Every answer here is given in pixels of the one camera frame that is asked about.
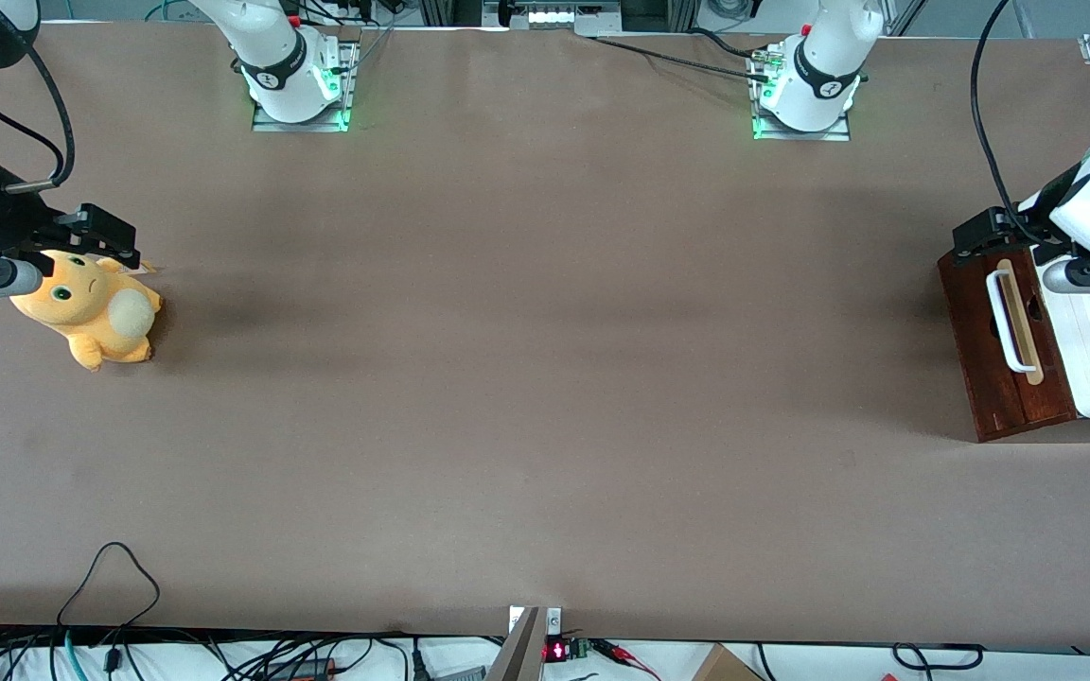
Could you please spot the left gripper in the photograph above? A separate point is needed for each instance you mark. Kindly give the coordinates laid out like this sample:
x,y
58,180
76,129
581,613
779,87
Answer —
x,y
992,230

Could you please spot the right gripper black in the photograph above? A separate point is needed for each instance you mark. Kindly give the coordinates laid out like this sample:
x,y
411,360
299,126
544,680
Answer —
x,y
13,222

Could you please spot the dark wood drawer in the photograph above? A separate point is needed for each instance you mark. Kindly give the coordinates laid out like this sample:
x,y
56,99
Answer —
x,y
966,322

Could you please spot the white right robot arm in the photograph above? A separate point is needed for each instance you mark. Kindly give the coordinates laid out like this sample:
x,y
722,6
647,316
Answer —
x,y
275,57

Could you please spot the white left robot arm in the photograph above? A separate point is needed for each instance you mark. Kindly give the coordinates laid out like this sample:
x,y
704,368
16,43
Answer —
x,y
819,66

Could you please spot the orange plush toy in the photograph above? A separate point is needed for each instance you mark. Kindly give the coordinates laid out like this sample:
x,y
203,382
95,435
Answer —
x,y
91,317

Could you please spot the black power adapter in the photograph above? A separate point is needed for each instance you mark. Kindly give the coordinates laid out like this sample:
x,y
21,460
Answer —
x,y
304,669

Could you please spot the white power strip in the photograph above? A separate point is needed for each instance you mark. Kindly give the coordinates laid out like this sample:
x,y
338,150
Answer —
x,y
554,16

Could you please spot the brown cardboard box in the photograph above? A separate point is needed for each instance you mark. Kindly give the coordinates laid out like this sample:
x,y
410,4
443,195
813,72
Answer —
x,y
725,668

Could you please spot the red clip leads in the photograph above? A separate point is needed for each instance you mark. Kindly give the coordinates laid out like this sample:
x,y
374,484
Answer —
x,y
625,654

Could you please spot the grey metal beam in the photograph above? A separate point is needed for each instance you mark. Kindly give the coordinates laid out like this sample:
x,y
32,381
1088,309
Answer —
x,y
518,653

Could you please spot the red digit display module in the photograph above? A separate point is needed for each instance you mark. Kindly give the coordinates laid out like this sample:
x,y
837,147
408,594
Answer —
x,y
556,651

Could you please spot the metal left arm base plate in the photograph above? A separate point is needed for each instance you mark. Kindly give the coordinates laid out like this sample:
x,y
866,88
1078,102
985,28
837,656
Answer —
x,y
834,135

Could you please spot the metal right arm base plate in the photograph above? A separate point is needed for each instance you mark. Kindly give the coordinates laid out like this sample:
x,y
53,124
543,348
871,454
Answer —
x,y
348,95

